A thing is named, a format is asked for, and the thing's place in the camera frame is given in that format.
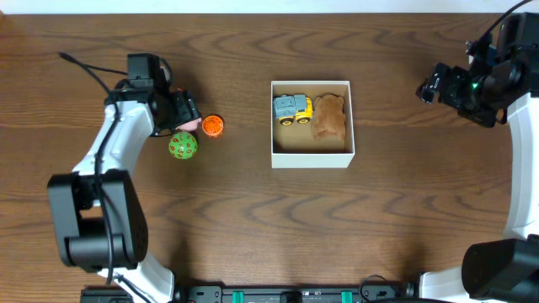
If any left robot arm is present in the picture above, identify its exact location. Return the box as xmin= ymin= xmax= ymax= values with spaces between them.
xmin=47 ymin=88 xmax=200 ymax=302

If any left black cable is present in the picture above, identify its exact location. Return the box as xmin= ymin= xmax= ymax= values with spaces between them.
xmin=57 ymin=50 xmax=147 ymax=303

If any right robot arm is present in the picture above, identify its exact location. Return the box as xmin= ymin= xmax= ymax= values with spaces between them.
xmin=417 ymin=59 xmax=538 ymax=302

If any white pink rabbit figure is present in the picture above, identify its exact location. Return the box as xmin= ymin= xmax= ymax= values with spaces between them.
xmin=174 ymin=87 xmax=203 ymax=132

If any black cable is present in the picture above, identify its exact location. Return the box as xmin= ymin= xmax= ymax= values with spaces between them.
xmin=57 ymin=50 xmax=147 ymax=303
xmin=465 ymin=0 xmax=536 ymax=56

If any right black cable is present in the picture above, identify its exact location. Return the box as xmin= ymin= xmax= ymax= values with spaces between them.
xmin=465 ymin=0 xmax=536 ymax=56

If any white cardboard box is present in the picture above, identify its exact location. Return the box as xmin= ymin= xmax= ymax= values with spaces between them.
xmin=270 ymin=81 xmax=355 ymax=168

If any orange patterned ball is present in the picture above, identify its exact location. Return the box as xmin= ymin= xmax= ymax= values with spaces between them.
xmin=202 ymin=114 xmax=224 ymax=138

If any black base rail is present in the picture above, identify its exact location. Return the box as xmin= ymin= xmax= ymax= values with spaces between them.
xmin=79 ymin=284 xmax=422 ymax=303

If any green numbered dice ball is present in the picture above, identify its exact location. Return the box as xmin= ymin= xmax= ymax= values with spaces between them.
xmin=168 ymin=131 xmax=198 ymax=160

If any brown plush bear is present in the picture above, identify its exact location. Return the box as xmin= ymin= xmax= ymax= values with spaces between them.
xmin=311 ymin=93 xmax=346 ymax=141

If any yellow grey toy truck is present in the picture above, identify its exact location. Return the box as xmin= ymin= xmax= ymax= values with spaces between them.
xmin=272 ymin=94 xmax=314 ymax=126

